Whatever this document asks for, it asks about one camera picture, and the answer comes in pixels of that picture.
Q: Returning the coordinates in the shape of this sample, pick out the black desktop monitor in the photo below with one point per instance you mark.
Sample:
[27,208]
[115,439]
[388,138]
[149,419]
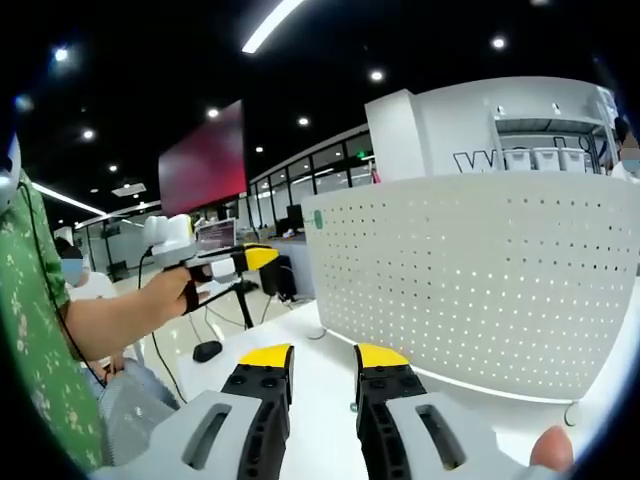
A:
[295,217]

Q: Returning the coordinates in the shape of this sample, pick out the black tripod stand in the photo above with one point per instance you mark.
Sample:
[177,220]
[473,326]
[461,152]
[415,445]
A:
[243,305]

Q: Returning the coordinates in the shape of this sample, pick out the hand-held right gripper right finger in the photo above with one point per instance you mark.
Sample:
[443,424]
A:
[415,440]

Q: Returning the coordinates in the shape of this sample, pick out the white perforated mounting plate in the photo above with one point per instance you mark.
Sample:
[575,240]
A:
[475,280]

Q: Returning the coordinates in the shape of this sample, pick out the pink hanging item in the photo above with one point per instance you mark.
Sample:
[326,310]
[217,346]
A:
[375,175]

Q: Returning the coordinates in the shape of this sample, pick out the black computer tower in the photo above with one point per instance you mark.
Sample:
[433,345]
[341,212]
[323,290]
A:
[280,277]

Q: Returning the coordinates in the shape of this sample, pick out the person's green patterned shirt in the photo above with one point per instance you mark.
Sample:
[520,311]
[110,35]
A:
[35,310]

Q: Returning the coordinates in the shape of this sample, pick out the small monitor with text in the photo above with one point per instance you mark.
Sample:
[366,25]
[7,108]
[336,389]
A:
[217,234]

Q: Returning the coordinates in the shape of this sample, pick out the person's right hand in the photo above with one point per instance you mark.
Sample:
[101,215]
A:
[550,445]

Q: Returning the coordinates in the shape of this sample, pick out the grey fabric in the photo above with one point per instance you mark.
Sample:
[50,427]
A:
[130,400]

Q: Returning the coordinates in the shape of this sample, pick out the green hook assembly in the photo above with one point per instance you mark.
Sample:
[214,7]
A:
[318,219]

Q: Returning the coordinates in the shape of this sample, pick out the person's left hand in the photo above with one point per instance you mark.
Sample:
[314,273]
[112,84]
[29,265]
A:
[172,295]

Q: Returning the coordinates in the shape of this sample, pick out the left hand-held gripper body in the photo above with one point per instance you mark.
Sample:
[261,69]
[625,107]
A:
[167,235]

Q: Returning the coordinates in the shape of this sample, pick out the white storage bin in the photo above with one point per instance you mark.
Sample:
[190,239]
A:
[517,160]
[572,159]
[545,159]

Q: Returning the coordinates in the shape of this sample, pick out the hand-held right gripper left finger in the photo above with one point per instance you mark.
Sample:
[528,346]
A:
[210,435]

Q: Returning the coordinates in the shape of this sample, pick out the long ceiling light strip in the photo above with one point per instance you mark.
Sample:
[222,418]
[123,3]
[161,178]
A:
[65,198]
[270,27]

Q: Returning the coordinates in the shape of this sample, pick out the grey office desk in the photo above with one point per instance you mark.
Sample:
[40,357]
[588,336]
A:
[300,272]

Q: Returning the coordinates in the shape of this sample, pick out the ceiling air vent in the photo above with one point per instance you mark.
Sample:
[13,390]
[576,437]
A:
[129,189]

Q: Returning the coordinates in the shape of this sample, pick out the group of round ceiling spotlights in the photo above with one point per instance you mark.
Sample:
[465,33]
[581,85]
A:
[376,75]

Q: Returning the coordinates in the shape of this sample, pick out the large red display screen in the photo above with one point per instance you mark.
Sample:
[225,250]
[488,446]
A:
[205,165]

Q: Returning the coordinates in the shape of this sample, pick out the black computer mouse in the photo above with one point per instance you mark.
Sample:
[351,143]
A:
[206,351]

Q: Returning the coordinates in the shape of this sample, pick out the grey metal shelf rack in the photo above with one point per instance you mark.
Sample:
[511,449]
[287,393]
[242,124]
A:
[545,122]

